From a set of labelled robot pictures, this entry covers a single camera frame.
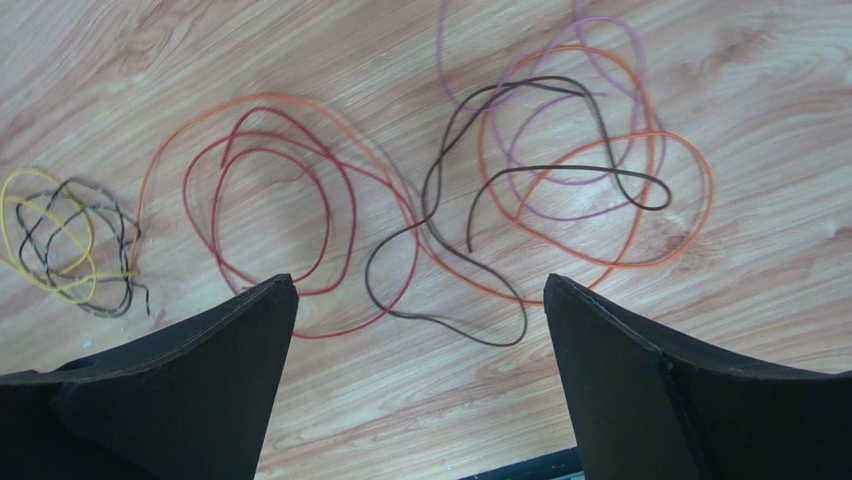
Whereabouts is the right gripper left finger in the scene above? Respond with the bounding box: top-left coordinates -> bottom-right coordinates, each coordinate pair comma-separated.
1,274 -> 299,479

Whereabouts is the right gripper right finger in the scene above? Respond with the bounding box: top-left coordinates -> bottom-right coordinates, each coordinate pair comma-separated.
544,274 -> 851,479

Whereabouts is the red thin cable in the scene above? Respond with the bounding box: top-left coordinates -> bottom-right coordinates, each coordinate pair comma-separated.
182,106 -> 421,340

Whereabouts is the brown thin cable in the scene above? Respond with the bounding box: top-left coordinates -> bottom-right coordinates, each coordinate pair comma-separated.
364,75 -> 673,348

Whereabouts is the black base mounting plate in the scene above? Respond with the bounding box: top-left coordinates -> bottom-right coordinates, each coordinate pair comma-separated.
463,448 -> 585,480

